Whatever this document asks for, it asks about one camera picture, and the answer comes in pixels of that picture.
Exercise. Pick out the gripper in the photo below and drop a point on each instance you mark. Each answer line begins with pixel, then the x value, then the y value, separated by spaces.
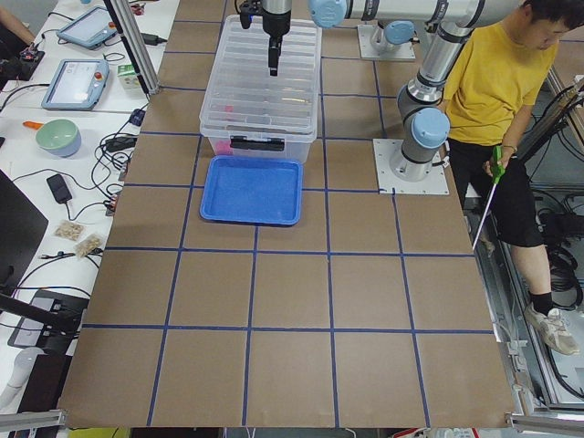
pixel 275 26

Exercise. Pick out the clear plastic box lid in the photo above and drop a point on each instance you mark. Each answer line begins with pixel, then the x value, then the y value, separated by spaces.
pixel 242 98

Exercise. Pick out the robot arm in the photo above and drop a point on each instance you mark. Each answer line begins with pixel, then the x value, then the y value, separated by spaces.
pixel 277 7
pixel 426 128

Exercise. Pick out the black box latch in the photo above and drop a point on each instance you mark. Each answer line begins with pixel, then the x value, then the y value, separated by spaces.
pixel 243 143

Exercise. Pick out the red block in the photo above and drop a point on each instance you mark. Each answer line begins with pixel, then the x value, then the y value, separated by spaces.
pixel 223 147

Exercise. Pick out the clear plastic storage box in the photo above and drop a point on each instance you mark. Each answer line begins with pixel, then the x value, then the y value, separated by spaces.
pixel 297 144

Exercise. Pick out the blue plastic tray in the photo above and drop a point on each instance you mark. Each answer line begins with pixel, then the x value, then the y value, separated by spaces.
pixel 248 190

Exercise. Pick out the black power adapter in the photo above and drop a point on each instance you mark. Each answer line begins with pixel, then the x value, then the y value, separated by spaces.
pixel 152 40

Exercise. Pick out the green milk carton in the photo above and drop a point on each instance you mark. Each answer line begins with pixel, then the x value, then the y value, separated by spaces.
pixel 128 77

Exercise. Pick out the teach pendant tablet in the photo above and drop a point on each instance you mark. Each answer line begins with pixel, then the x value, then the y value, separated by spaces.
pixel 89 30
pixel 77 85

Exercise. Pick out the green bowl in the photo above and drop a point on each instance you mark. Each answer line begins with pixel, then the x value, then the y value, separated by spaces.
pixel 60 138

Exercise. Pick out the person in yellow shirt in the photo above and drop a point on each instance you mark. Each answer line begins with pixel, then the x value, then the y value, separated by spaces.
pixel 488 99

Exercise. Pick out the toy carrot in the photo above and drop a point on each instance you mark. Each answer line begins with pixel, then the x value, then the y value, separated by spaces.
pixel 33 125

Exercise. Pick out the black smartphone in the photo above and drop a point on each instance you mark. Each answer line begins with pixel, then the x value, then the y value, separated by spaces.
pixel 59 188

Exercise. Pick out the snack bag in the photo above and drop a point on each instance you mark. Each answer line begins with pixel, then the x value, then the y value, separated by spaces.
pixel 87 245
pixel 69 230

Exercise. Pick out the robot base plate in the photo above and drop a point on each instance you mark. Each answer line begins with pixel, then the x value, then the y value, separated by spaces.
pixel 374 45
pixel 396 175

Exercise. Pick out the aluminium frame post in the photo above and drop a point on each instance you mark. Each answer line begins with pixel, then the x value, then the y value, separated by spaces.
pixel 132 40

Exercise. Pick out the green handled stick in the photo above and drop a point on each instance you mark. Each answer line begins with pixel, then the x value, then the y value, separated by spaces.
pixel 488 196

